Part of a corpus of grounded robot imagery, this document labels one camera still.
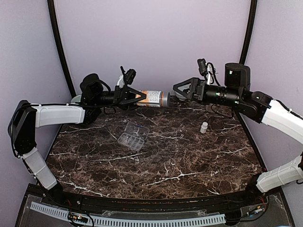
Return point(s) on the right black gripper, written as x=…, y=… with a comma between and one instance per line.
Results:
x=198, y=84

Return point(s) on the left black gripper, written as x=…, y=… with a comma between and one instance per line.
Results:
x=122, y=95

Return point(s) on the amber pill bottle grey cap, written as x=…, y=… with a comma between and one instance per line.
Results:
x=155, y=99

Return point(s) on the clear plastic pill organizer box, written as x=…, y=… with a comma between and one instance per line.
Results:
x=134, y=136

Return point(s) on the white pill bottle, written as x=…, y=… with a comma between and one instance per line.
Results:
x=204, y=127

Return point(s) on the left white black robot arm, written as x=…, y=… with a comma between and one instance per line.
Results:
x=96, y=96

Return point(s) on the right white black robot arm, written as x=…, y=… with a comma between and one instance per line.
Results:
x=257, y=106

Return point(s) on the right celadon green bowl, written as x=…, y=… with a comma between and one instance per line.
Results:
x=180, y=97

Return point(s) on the celadon green bowl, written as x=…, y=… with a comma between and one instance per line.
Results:
x=180, y=97
x=76, y=99

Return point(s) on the left celadon green bowl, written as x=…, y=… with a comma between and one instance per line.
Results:
x=76, y=99

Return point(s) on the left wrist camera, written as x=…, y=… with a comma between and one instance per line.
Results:
x=126, y=78

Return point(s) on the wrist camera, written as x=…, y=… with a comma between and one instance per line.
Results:
x=126, y=78
x=208, y=72

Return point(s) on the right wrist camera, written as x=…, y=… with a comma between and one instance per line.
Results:
x=208, y=72

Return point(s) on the right black frame post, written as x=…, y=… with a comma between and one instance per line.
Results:
x=249, y=30

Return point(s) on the black frame post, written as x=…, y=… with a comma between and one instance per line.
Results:
x=59, y=47
x=249, y=30

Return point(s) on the left black frame post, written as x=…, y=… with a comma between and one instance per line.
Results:
x=59, y=47

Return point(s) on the white slotted cable duct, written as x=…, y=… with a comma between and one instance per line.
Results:
x=125, y=221

